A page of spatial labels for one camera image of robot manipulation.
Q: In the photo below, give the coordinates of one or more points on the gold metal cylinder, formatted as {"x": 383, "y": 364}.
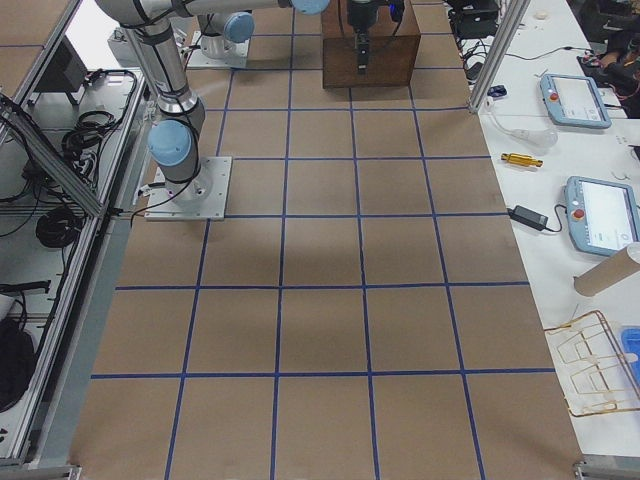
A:
{"x": 521, "y": 160}

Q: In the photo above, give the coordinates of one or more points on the black power adapter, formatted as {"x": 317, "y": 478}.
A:
{"x": 528, "y": 217}

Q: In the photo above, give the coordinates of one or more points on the near blue teach pendant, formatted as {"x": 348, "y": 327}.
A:
{"x": 603, "y": 216}

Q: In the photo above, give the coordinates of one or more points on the blue plastic box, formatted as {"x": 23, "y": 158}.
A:
{"x": 626, "y": 340}

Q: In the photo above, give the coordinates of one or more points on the blue teach pendant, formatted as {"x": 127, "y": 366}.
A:
{"x": 603, "y": 216}
{"x": 574, "y": 101}

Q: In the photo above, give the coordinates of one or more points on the gold wire rack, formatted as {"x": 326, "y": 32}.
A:
{"x": 588, "y": 366}

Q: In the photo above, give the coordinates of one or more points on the far blue teach pendant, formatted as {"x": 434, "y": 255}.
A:
{"x": 574, "y": 101}

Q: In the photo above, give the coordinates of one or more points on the aluminium frame post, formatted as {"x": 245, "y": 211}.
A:
{"x": 504, "y": 35}

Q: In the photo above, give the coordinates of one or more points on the cardboard tube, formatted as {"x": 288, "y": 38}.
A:
{"x": 609, "y": 272}

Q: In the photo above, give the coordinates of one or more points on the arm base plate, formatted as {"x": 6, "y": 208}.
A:
{"x": 208, "y": 52}
{"x": 205, "y": 198}

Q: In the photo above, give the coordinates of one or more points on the dark wooden drawer cabinet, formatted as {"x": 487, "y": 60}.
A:
{"x": 394, "y": 42}

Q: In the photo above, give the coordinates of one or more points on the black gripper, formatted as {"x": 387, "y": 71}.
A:
{"x": 359, "y": 14}

